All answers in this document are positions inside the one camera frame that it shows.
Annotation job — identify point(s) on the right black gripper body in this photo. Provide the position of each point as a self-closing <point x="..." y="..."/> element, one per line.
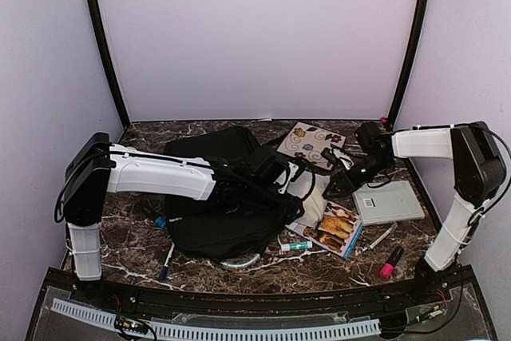
<point x="374" y="168"/>

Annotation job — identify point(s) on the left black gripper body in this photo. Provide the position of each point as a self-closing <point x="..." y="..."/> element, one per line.
<point x="259" y="192"/>

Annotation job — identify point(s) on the dog picture book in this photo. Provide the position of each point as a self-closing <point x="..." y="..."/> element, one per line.
<point x="337" y="232"/>

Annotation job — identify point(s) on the grey shrink-wrapped notebook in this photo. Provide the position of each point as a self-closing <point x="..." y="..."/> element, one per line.
<point x="391" y="203"/>

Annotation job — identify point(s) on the black student bag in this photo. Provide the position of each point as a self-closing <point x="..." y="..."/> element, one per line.
<point x="231" y="222"/>

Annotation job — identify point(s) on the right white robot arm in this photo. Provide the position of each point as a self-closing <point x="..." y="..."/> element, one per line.
<point x="480" y="182"/>

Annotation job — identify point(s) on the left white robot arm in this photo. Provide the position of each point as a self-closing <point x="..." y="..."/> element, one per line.
<point x="103" y="167"/>

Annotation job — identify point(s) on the floral square plate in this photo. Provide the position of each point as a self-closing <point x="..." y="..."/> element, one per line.
<point x="308" y="141"/>

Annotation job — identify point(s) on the thin white green pen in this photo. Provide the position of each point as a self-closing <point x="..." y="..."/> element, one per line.
<point x="371" y="246"/>

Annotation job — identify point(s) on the green white glue stick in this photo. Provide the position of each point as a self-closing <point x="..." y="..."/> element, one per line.
<point x="296" y="246"/>

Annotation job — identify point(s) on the clear tape roll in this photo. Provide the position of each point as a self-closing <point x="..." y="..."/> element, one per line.
<point x="240" y="262"/>

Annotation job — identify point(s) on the pink black highlighter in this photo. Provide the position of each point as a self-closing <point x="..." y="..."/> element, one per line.
<point x="390" y="264"/>

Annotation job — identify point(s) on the blue capped marker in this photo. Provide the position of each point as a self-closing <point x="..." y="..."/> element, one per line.
<point x="155" y="215"/>

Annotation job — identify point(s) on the blue ballpoint pen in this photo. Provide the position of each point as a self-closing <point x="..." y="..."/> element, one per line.
<point x="164" y="270"/>

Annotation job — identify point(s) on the small circuit board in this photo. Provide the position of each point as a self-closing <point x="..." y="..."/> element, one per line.
<point x="126" y="324"/>

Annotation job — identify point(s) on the black front rail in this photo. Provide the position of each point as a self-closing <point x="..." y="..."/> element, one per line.
<point x="147" y="302"/>

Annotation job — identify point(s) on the right black frame post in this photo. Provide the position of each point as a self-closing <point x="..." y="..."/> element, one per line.
<point x="407" y="64"/>

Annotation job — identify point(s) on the black frame post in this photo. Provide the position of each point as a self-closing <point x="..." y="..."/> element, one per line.
<point x="407" y="64"/>
<point x="107" y="62"/>

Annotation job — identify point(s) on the grey slotted cable duct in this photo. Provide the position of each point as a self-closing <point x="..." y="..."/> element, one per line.
<point x="195" y="327"/>

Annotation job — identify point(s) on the left black frame post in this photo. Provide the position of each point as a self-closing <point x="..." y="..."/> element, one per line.
<point x="107" y="62"/>

